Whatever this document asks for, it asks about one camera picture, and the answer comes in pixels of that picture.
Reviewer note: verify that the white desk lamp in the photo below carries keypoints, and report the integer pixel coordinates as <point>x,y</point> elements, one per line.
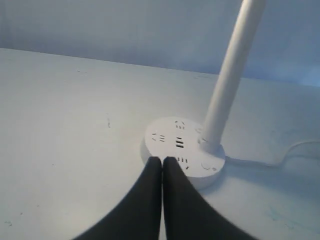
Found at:
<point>197,148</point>

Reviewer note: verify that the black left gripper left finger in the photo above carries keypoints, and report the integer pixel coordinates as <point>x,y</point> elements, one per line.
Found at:
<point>138,215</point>

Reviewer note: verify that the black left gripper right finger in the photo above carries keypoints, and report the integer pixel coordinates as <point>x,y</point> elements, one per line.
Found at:
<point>187,216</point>

